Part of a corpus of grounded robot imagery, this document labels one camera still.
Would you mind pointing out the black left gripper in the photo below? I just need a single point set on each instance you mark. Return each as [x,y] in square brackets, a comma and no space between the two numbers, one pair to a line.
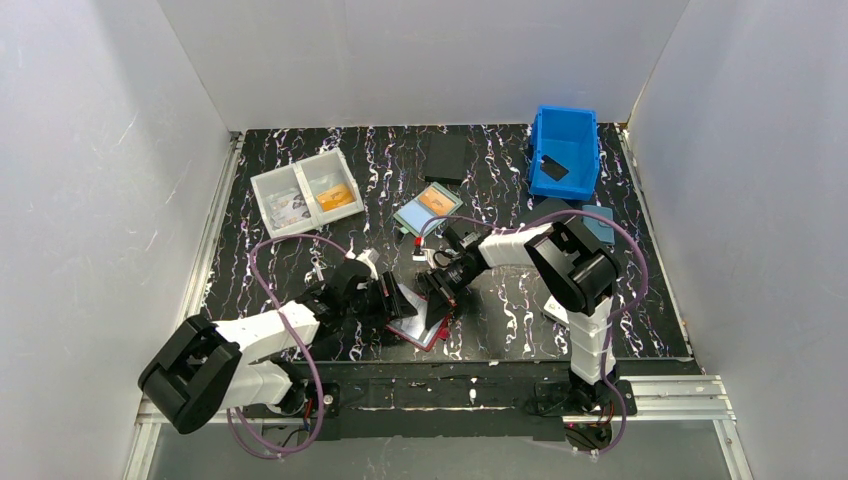
[390,299]

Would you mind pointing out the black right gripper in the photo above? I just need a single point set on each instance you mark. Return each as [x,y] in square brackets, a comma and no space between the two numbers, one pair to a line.
[439,288]

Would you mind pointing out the red card holder wallet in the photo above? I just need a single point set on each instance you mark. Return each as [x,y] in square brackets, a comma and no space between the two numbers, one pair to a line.
[425,327]

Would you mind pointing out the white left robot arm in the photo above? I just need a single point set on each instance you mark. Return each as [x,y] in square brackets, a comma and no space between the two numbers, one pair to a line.
[205,366]

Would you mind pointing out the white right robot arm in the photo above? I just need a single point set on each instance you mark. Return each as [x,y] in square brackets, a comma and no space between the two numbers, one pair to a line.
[578,270]

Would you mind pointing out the green open card wallet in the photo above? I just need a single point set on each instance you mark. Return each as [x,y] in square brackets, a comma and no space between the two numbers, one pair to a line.
[424,212]

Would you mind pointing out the white card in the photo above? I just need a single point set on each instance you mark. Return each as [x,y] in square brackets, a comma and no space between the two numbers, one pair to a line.
[555,312]

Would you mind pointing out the orange card in tray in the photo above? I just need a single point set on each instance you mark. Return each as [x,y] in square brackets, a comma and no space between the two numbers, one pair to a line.
[336,196]

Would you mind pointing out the patterned card in tray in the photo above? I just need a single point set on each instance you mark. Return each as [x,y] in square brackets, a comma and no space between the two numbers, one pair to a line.
[287,209]

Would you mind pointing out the black card in bin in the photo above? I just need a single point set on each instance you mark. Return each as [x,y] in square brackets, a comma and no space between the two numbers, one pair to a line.
[553,169]

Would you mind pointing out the clear two-compartment tray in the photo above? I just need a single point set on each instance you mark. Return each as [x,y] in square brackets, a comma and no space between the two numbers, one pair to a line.
[311,176]

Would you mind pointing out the dark grey flat wallet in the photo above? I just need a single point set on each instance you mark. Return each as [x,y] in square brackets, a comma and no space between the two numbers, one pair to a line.
[546,211]

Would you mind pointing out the black wallet at back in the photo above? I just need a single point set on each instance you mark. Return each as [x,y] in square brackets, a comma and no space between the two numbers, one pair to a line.
[445,161]

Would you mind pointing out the blue snap wallet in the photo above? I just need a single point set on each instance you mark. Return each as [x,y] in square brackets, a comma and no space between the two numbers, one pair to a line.
[602,231]

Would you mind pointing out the blue plastic bin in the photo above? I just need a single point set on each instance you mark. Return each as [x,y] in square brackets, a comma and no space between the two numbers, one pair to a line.
[570,136]

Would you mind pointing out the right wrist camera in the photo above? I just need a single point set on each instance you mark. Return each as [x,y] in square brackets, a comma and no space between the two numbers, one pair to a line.
[423,254]

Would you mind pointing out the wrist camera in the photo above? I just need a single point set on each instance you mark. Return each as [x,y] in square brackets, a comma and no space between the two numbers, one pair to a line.
[423,254]
[369,257]

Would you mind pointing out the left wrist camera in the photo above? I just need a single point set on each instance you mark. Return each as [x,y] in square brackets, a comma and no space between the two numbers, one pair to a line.
[369,257]

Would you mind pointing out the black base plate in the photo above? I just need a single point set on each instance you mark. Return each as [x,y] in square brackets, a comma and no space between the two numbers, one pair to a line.
[458,399]

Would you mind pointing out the aluminium frame rail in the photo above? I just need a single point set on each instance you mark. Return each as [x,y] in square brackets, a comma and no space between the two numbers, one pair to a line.
[684,427]

